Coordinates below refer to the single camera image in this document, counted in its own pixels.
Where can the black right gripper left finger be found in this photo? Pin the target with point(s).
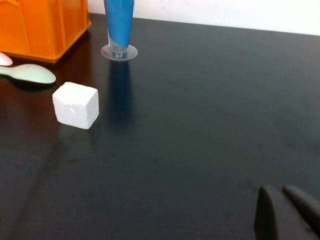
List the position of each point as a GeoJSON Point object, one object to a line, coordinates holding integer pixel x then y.
{"type": "Point", "coordinates": [275, 217]}

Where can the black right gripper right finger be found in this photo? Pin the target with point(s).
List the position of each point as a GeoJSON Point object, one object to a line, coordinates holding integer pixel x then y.
{"type": "Point", "coordinates": [310, 210]}

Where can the orange plastic cutlery holder crate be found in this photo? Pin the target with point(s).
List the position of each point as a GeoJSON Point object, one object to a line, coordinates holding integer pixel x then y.
{"type": "Point", "coordinates": [45, 27]}

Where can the white foam cube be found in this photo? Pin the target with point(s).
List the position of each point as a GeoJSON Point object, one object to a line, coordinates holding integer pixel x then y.
{"type": "Point", "coordinates": [75, 105]}

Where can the blue and white paper cone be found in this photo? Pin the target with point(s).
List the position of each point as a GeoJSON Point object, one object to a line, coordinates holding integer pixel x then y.
{"type": "Point", "coordinates": [120, 22]}

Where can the mint green plastic spoon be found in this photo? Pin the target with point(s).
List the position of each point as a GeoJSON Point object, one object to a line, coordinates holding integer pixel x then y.
{"type": "Point", "coordinates": [32, 74]}

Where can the pink plastic spoon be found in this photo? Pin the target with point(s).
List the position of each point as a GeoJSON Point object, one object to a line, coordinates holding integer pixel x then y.
{"type": "Point", "coordinates": [5, 60]}

